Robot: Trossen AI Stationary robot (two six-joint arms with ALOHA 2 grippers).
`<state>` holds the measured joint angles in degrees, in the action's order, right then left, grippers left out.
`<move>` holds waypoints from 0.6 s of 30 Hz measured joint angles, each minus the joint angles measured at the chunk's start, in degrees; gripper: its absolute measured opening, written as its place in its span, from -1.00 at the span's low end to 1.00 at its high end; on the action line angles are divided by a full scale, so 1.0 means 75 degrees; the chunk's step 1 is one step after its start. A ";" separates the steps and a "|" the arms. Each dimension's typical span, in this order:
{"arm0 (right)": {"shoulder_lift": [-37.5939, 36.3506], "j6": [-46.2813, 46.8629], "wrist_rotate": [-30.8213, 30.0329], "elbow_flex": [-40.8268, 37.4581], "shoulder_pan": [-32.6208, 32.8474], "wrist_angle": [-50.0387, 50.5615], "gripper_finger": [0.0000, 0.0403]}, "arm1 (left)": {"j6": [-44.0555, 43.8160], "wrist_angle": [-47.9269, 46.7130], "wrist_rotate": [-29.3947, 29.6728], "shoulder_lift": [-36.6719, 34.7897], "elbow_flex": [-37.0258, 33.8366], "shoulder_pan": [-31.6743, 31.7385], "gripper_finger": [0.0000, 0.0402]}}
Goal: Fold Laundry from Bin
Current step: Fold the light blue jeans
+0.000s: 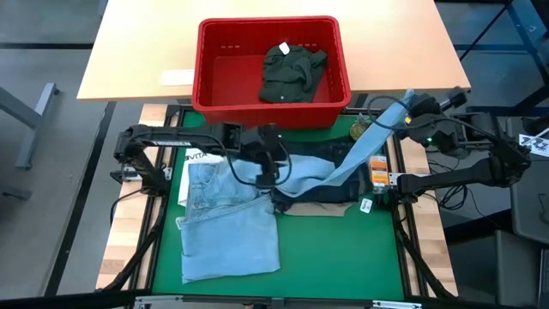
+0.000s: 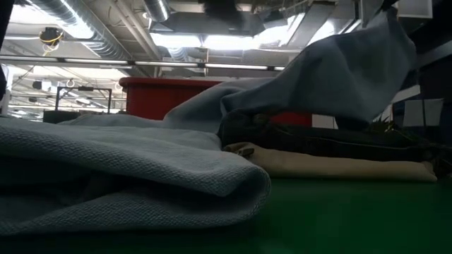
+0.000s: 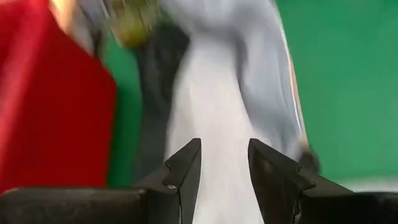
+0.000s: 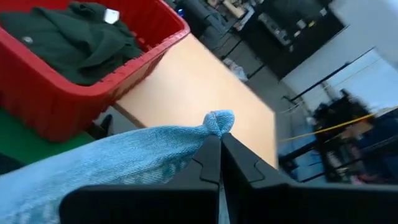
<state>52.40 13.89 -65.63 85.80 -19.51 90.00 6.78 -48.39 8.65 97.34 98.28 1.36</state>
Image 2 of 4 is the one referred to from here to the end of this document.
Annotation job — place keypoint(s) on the black monitor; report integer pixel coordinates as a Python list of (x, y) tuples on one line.
[(60, 116)]

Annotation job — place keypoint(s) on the white board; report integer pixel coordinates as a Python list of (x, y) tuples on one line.
[(423, 113)]

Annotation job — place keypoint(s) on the red plastic laundry bin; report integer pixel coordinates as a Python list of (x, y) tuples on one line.
[(152, 98)]

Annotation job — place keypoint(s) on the dark blue jeans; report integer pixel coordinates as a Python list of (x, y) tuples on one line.
[(318, 141)]

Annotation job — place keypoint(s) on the light blue garment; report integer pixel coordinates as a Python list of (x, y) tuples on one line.
[(106, 158)]

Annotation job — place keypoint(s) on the white ceiling box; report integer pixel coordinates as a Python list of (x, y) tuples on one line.
[(416, 8)]

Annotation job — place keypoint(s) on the silver ventilation duct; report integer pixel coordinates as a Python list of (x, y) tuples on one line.
[(70, 17)]

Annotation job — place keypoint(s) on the khaki shorts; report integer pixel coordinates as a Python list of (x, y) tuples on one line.
[(318, 169)]

